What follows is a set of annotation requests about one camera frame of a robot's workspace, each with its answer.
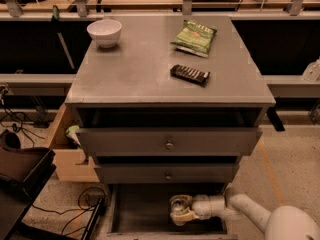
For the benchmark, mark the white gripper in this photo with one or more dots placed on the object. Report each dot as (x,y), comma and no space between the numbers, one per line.
(201,207)

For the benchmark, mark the green white 7up can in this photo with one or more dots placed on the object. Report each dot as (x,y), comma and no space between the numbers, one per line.
(178,208)

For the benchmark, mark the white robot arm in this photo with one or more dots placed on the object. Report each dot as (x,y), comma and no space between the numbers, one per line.
(283,223)

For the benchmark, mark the grey bottom drawer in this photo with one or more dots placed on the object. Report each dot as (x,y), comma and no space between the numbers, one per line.
(142,212)

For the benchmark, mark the grey drawer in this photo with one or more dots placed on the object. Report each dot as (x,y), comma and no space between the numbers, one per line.
(168,131)
(142,212)
(134,170)

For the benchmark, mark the grey middle drawer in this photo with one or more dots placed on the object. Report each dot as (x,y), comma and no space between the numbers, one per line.
(134,170)

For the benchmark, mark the grey drawer cabinet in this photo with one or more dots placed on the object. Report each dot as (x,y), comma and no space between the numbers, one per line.
(136,73)

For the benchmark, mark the grey top drawer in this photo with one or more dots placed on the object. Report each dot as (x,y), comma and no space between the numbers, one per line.
(168,131)

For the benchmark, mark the light wooden box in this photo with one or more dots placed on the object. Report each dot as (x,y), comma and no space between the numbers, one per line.
(71,164)

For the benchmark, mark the dark chocolate bar wrapper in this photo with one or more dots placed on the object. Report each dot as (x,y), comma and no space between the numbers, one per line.
(190,74)

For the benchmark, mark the green white bag in box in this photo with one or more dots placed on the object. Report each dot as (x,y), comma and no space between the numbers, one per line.
(71,135)

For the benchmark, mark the black cart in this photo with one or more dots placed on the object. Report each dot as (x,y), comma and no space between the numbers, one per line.
(23,174)

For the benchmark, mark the green chip bag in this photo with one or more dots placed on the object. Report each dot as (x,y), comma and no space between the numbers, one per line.
(195,38)

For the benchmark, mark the white ceramic bowl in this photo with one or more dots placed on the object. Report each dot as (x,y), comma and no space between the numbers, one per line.
(106,33)

